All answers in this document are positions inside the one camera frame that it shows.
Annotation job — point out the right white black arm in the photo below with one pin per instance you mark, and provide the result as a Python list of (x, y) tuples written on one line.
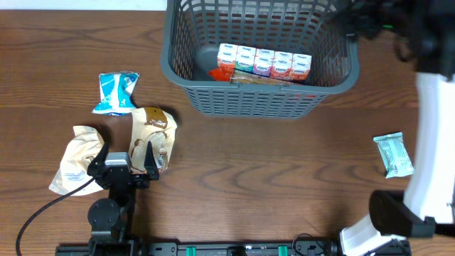
[(426, 207)]

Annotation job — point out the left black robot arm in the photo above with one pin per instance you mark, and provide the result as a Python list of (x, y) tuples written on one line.
[(111, 218)]

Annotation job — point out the mint green wipes pack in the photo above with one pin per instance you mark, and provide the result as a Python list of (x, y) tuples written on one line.
[(394, 155)]

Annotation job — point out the brown beige snack pouch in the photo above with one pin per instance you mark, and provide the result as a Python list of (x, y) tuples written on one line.
[(151, 124)]

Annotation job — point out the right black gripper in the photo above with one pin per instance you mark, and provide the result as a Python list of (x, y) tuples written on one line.
[(365, 15)]

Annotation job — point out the orange long biscuit pack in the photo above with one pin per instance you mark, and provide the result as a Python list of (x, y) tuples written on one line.
[(249, 83)]

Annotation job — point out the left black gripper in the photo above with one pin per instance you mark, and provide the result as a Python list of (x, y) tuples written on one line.
[(143, 180)]

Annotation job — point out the cream crumpled snack pouch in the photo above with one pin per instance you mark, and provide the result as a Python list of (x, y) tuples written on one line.
[(79, 153)]

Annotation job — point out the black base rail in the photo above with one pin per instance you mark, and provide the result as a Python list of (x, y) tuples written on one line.
[(310, 247)]

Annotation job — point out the blue white snack packet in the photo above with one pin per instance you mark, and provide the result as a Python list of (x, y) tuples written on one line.
[(116, 91)]

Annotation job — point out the multipack tissue packets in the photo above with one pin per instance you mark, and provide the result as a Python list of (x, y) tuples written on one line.
[(269, 63)]

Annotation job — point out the grey plastic basket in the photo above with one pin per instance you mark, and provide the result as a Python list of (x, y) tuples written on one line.
[(193, 31)]

